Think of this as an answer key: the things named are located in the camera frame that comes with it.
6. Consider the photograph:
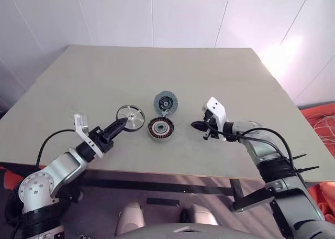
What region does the beige left robot foot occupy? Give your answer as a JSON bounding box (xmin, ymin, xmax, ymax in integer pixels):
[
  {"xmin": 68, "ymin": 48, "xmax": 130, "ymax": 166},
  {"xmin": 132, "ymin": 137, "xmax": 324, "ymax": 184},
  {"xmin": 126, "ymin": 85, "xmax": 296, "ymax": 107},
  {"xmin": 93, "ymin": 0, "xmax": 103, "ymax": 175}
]
[{"xmin": 118, "ymin": 202, "xmax": 146, "ymax": 235}]

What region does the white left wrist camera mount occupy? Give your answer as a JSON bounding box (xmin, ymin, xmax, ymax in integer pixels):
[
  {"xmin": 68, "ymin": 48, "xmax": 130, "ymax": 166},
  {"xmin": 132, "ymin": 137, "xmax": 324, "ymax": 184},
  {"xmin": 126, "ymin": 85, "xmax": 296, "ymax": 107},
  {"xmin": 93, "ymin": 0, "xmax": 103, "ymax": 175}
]
[{"xmin": 73, "ymin": 114, "xmax": 103, "ymax": 158}]

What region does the grey round motor lid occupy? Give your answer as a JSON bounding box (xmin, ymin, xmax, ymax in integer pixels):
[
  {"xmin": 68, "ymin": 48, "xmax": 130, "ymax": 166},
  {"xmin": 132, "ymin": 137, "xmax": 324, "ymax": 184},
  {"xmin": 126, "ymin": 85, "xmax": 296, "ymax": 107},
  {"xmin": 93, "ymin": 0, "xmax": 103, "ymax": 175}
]
[{"xmin": 152, "ymin": 90, "xmax": 180, "ymax": 117}]

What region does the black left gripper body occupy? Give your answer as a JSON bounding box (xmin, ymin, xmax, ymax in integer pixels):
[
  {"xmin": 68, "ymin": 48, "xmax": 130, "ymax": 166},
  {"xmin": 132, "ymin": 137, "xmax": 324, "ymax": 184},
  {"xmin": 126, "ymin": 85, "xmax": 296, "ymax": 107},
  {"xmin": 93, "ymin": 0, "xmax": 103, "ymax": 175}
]
[{"xmin": 88, "ymin": 127, "xmax": 114, "ymax": 154}]

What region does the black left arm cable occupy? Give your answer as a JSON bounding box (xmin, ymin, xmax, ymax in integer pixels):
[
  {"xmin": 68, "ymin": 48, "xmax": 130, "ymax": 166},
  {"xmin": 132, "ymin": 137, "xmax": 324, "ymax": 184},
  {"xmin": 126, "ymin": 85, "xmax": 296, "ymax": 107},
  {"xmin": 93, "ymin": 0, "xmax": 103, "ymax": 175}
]
[{"xmin": 35, "ymin": 129, "xmax": 79, "ymax": 169}]

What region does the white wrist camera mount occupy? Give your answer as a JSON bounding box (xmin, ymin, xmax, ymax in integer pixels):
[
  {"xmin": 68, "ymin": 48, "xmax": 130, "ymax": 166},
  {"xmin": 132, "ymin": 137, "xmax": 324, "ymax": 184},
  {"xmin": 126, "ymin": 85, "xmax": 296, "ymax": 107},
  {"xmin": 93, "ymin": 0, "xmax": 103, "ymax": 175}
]
[
  {"xmin": 73, "ymin": 114, "xmax": 103, "ymax": 158},
  {"xmin": 203, "ymin": 96, "xmax": 229, "ymax": 142}
]

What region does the white cord bundle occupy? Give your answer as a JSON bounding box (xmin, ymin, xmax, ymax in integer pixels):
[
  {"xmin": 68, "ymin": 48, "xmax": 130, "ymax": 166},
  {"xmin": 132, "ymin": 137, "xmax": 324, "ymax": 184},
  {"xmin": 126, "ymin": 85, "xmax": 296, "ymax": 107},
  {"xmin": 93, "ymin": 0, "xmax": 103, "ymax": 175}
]
[{"xmin": 307, "ymin": 112, "xmax": 335, "ymax": 146}]

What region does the black tape strip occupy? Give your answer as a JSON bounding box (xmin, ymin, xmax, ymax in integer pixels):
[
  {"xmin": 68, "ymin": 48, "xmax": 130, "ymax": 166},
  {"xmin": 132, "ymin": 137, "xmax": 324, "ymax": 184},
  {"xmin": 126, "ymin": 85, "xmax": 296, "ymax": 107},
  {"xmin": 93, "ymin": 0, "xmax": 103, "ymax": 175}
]
[{"xmin": 146, "ymin": 197, "xmax": 181, "ymax": 208}]

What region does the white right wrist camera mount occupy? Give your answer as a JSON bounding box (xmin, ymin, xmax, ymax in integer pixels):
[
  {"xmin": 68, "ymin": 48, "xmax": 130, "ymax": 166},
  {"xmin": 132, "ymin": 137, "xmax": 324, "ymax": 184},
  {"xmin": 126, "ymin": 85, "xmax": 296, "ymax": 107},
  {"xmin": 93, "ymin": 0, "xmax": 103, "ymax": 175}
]
[{"xmin": 203, "ymin": 96, "xmax": 229, "ymax": 142}]

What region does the round motor housing with windings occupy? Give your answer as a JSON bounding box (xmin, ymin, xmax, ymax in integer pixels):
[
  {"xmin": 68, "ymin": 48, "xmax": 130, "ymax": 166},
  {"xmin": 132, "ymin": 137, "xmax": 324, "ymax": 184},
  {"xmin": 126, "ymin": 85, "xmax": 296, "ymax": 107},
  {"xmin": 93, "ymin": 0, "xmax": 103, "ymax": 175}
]
[{"xmin": 147, "ymin": 117, "xmax": 175, "ymax": 143}]

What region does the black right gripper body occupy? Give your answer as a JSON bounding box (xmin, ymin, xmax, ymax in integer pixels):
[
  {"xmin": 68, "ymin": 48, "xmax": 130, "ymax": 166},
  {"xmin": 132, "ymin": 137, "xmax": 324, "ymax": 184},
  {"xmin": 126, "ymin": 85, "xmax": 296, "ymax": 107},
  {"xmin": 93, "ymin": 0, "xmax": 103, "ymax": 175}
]
[{"xmin": 202, "ymin": 109, "xmax": 224, "ymax": 140}]

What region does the beige right robot foot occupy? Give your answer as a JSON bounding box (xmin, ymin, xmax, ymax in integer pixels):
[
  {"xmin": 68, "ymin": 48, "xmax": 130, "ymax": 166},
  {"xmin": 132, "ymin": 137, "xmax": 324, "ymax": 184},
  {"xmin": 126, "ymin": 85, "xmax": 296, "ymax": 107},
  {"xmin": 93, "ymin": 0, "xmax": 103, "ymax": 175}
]
[{"xmin": 186, "ymin": 203, "xmax": 218, "ymax": 227}]

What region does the black metal table frame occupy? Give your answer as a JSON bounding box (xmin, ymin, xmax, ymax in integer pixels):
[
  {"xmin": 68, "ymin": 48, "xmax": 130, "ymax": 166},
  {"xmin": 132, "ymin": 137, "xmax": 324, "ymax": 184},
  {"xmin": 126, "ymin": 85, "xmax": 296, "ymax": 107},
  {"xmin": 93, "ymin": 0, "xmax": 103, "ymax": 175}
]
[{"xmin": 78, "ymin": 169, "xmax": 273, "ymax": 214}]

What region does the beige robot foot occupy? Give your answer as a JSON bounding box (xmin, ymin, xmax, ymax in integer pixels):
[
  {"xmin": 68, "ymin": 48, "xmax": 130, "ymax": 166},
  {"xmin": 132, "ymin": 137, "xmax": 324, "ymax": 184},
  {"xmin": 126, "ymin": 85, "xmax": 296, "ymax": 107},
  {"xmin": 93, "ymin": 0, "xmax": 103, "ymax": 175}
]
[
  {"xmin": 118, "ymin": 202, "xmax": 146, "ymax": 235},
  {"xmin": 186, "ymin": 203, "xmax": 218, "ymax": 227}
]

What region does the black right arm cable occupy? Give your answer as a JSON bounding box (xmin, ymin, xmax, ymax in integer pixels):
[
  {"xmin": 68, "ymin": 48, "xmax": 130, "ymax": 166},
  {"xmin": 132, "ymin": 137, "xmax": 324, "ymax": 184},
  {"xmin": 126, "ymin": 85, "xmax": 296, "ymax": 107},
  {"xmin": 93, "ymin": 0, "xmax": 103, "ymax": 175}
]
[{"xmin": 203, "ymin": 127, "xmax": 295, "ymax": 171}]

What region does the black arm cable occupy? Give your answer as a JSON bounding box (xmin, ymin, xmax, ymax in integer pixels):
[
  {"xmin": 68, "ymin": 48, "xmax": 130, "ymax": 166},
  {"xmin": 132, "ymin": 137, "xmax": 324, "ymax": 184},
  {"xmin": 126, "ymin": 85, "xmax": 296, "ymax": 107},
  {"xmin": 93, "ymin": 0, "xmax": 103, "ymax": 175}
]
[
  {"xmin": 203, "ymin": 127, "xmax": 295, "ymax": 171},
  {"xmin": 35, "ymin": 129, "xmax": 79, "ymax": 169}
]

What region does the white spoked rotor wheel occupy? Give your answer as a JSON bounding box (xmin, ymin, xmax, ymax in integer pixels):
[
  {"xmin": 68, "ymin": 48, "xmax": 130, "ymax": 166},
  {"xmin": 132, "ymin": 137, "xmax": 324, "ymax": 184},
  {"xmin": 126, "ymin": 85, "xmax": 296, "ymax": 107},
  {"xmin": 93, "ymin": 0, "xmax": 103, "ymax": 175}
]
[{"xmin": 116, "ymin": 105, "xmax": 146, "ymax": 133}]

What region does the grey robot torso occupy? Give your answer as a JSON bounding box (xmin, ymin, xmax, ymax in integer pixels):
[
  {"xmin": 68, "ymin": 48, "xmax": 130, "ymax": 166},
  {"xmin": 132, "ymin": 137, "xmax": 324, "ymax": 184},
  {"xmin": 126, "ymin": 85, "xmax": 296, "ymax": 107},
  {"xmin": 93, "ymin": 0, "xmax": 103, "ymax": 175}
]
[{"xmin": 111, "ymin": 221, "xmax": 265, "ymax": 239}]

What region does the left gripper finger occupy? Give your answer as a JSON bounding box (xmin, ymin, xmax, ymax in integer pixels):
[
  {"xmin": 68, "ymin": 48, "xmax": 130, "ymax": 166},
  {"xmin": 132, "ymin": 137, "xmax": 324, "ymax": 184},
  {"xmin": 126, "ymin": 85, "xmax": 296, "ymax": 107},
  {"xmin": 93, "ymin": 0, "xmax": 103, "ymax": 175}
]
[
  {"xmin": 104, "ymin": 118, "xmax": 129, "ymax": 135},
  {"xmin": 102, "ymin": 124, "xmax": 126, "ymax": 142}
]

